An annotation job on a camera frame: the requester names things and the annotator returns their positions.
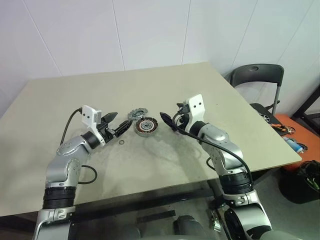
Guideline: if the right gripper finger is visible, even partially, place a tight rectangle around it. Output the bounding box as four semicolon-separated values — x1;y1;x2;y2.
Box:
159;111;179;133

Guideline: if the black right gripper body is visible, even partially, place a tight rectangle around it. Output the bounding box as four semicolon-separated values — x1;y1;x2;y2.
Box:
174;101;193;131

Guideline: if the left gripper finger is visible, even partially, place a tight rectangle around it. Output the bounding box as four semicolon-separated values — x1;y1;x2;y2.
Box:
101;112;119;125
112;120;133;139

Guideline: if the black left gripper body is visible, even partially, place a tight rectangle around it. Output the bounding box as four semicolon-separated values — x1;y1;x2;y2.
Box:
96;122;118;145

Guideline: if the small grey gear plate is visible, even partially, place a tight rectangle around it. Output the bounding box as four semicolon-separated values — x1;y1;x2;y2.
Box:
127;107;148;121

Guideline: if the motor stator with copper windings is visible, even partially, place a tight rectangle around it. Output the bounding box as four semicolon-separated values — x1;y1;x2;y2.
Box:
134;119;160;137

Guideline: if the silver spoked wheel part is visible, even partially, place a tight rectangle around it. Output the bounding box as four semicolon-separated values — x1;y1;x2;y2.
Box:
259;112;273;123

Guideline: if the black folding chair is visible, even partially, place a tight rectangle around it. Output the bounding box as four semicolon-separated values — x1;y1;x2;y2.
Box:
229;63;286;126

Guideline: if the black flat floor bar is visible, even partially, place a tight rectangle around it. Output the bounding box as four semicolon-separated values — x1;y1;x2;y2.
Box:
136;209;177;224

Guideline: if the metal table leg caster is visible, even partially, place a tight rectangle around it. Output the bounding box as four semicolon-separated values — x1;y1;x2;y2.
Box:
209;199;223;231

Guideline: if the dark rounded grey shape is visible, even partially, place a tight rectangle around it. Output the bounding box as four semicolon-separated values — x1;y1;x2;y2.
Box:
173;214;208;240

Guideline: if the blue and white can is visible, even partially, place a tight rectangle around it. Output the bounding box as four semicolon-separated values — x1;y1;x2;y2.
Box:
284;138;305;154

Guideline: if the black waste bin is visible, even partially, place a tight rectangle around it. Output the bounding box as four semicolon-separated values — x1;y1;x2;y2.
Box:
278;159;320;205

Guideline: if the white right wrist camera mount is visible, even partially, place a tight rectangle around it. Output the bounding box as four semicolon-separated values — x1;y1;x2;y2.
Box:
184;94;206;133

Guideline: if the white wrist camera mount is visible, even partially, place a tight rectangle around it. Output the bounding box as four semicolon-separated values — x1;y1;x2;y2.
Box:
79;104;106;147
184;94;206;133

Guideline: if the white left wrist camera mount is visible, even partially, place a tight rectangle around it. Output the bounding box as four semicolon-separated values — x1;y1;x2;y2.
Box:
79;104;106;147

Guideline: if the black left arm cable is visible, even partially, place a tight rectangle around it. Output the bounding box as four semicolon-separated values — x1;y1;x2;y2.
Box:
60;107;98;186

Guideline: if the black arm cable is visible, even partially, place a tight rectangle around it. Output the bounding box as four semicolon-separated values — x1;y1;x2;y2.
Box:
172;112;253;187
60;107;98;186

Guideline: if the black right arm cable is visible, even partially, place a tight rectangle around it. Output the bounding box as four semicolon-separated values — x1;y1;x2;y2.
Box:
172;112;253;187

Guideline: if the black table frame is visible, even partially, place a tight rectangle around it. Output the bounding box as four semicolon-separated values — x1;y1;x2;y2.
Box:
69;178;226;226

